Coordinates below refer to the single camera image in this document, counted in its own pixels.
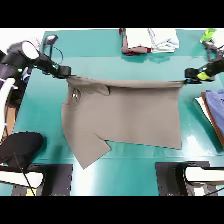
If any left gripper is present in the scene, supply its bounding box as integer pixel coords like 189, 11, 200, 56
57, 65, 73, 80

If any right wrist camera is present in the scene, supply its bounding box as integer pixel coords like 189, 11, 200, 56
200, 39, 220, 63

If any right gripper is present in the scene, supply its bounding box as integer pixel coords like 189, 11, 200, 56
183, 67, 201, 85

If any grey T-shirt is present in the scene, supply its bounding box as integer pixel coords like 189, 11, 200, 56
60, 75, 186, 170

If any white garment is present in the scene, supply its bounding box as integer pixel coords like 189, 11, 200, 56
215, 28, 224, 48
147, 28, 181, 54
125, 28, 154, 49

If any cream garment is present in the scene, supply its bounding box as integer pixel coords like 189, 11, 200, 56
194, 96, 216, 133

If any blue garment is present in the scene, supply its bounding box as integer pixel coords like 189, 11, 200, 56
203, 88, 224, 141

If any bright green object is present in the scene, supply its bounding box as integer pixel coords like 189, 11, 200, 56
200, 28, 217, 43

